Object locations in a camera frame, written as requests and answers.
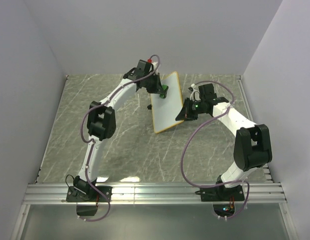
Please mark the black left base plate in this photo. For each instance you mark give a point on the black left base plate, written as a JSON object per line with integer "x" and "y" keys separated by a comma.
{"x": 75, "y": 195}

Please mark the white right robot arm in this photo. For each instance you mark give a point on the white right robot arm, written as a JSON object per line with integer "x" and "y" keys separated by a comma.
{"x": 252, "y": 147}

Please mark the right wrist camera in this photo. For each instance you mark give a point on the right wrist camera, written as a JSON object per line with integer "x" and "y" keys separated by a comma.
{"x": 207, "y": 92}

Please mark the aluminium rail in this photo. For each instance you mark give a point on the aluminium rail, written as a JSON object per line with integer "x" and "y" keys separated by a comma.
{"x": 265, "y": 168}
{"x": 133, "y": 193}

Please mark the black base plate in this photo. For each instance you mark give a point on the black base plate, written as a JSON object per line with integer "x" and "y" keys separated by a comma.
{"x": 75, "y": 195}
{"x": 221, "y": 194}

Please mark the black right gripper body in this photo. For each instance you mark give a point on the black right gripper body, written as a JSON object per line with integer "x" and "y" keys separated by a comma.
{"x": 197, "y": 108}

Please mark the green whiteboard eraser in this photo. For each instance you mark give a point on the green whiteboard eraser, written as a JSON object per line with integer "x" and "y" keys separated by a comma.
{"x": 163, "y": 93}

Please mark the yellow framed whiteboard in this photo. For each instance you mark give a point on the yellow framed whiteboard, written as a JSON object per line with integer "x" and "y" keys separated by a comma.
{"x": 165, "y": 110}

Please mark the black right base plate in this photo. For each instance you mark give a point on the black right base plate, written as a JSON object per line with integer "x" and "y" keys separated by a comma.
{"x": 221, "y": 194}

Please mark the aluminium right side rail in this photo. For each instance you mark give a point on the aluminium right side rail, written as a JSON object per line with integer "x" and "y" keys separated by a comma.
{"x": 265, "y": 168}

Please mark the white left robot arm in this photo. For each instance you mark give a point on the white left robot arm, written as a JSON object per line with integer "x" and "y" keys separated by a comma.
{"x": 99, "y": 123}

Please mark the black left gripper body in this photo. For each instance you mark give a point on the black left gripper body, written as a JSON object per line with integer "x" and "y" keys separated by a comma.
{"x": 151, "y": 84}

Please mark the aluminium front rail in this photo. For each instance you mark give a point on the aluminium front rail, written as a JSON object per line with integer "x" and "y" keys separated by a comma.
{"x": 133, "y": 193}

